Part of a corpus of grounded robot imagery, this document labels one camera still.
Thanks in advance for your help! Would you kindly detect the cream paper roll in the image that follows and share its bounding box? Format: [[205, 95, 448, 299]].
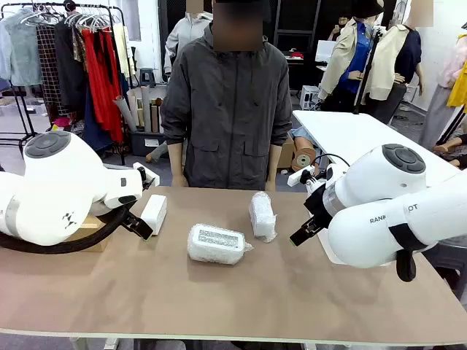
[[126, 89, 145, 129]]

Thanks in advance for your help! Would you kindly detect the open cardboard box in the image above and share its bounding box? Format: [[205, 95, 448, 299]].
[[66, 214, 112, 254]]

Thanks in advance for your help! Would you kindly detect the black clothes rack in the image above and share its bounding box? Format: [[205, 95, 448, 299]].
[[0, 1, 127, 166]]

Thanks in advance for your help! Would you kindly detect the white crate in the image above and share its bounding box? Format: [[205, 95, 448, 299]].
[[299, 84, 320, 111]]

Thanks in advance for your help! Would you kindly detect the person in dark grey jacket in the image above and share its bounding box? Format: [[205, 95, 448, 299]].
[[160, 0, 293, 191]]

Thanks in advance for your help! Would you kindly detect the clear plastic container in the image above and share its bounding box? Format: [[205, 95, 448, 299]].
[[316, 232, 398, 268]]

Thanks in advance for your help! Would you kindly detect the grey step stool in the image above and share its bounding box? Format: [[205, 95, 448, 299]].
[[138, 67, 158, 89]]

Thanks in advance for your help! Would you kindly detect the bystander in grey hoodie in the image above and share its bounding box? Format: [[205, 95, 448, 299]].
[[163, 0, 215, 77]]

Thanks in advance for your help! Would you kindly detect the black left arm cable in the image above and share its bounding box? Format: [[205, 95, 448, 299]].
[[0, 206, 133, 255]]

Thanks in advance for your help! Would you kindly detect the person's left forearm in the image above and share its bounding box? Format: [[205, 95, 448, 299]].
[[267, 143, 280, 178]]

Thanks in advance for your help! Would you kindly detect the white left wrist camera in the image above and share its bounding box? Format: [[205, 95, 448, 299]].
[[132, 162, 161, 187]]

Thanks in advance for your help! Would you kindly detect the red dress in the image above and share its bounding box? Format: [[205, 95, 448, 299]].
[[80, 28, 126, 144]]

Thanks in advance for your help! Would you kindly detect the black mannequin hat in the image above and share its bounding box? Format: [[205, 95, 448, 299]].
[[350, 0, 385, 18]]

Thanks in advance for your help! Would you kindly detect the black hanging garment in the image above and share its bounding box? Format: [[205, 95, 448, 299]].
[[53, 20, 88, 112]]

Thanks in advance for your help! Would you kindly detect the mannequin pink top yellow cloth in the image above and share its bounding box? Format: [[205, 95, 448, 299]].
[[418, 22, 467, 151]]

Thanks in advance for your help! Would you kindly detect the bystander holding phone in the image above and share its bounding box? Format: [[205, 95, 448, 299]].
[[326, 13, 352, 42]]

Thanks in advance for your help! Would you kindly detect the light blue garment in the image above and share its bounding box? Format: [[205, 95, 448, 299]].
[[0, 7, 43, 88]]

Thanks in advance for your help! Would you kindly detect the pale green paper roll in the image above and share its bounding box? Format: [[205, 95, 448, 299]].
[[141, 85, 153, 133]]

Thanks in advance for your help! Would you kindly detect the brown cardboard carton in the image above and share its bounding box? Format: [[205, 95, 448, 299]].
[[277, 135, 296, 173]]

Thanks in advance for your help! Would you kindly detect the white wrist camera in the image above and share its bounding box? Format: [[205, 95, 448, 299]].
[[132, 162, 161, 187], [287, 165, 317, 187]]

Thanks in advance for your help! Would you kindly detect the brown cardboard tube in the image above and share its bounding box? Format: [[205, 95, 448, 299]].
[[150, 97, 163, 134]]

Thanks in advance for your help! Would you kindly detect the unwrapped white clock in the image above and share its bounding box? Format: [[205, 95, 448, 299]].
[[140, 194, 168, 236]]

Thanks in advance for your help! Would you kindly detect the bubble-wrapped white clock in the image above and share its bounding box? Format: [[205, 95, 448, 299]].
[[248, 191, 277, 244]]

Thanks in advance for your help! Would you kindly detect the grey paper roll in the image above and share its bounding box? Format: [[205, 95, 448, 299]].
[[112, 95, 138, 133]]

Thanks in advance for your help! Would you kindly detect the bubble-wrapped clock showing display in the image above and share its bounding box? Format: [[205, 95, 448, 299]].
[[187, 222, 255, 266]]

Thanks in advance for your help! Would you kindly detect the person's right forearm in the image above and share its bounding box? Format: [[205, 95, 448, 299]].
[[167, 141, 184, 177]]

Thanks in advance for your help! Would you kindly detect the white table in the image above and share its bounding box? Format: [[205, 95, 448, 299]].
[[292, 109, 467, 190]]

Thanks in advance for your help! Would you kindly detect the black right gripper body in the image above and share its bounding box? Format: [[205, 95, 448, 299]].
[[303, 181, 336, 228]]

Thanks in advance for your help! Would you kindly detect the black tripod pole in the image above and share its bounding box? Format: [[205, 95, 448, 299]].
[[352, 26, 387, 115]]

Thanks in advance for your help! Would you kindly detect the dark storage bin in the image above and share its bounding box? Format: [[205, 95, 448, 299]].
[[128, 130, 169, 158]]

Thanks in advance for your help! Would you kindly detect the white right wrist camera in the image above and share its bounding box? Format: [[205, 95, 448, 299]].
[[287, 165, 317, 187]]

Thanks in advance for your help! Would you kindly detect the lying mannequin under table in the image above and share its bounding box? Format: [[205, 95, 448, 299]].
[[290, 125, 315, 147]]

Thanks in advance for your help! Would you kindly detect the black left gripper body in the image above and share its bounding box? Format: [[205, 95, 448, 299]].
[[119, 207, 138, 225]]

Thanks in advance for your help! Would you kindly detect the checkered dark garment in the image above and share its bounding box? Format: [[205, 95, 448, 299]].
[[35, 22, 71, 117]]

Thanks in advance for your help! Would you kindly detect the mannequin beige jacket blue shirt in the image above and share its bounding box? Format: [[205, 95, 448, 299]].
[[317, 0, 381, 112]]

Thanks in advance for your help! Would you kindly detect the mannequin cream jacket navy top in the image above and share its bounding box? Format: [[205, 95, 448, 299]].
[[367, 0, 426, 125]]

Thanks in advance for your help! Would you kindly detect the navy hanging garment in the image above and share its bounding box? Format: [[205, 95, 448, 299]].
[[82, 86, 115, 153]]

